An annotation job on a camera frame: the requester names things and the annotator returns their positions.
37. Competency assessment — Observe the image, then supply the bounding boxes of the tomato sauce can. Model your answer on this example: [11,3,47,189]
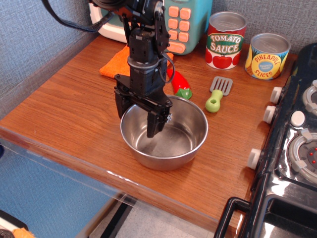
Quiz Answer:
[205,11,247,70]

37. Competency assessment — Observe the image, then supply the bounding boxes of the black toy stove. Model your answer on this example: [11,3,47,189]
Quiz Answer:
[239,43,317,238]

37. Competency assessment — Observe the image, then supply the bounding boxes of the stainless steel bowl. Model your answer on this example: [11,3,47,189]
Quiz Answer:
[120,96,209,171]

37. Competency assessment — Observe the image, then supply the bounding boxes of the toy microwave teal and peach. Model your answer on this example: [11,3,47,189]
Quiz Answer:
[89,0,213,55]

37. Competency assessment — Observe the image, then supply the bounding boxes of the red toy chili pepper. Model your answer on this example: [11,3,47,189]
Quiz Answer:
[167,69,192,100]

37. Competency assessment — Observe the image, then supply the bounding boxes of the orange towel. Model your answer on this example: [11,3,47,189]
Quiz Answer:
[99,44,174,79]

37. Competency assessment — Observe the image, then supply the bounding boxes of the white stove knob middle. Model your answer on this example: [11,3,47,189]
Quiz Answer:
[263,106,276,124]

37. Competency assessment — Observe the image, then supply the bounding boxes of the pineapple slices can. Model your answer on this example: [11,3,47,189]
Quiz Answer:
[245,33,291,80]

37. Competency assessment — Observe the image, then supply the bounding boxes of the black oven door handle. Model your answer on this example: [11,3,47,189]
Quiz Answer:
[214,197,251,238]

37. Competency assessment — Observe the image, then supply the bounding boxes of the orange fuzzy object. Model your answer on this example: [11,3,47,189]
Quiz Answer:
[12,228,35,238]

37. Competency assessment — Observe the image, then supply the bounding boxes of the white stove knob bottom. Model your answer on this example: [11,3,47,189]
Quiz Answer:
[247,148,261,170]

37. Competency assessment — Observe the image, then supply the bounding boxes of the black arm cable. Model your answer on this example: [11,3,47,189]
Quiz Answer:
[41,0,116,33]

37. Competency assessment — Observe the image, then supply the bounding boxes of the white stove knob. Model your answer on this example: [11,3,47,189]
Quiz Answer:
[247,148,261,170]
[270,87,283,104]
[263,106,276,124]

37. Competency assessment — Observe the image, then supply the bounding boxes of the toy spatula green handle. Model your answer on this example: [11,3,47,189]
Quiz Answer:
[205,76,233,113]

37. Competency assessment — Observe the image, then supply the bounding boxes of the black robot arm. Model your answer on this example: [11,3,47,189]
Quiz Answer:
[92,0,172,138]

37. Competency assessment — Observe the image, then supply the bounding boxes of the white stove knob top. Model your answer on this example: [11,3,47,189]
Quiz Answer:
[270,87,283,104]

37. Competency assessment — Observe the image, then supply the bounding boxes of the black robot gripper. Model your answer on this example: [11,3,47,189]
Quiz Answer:
[114,58,173,138]

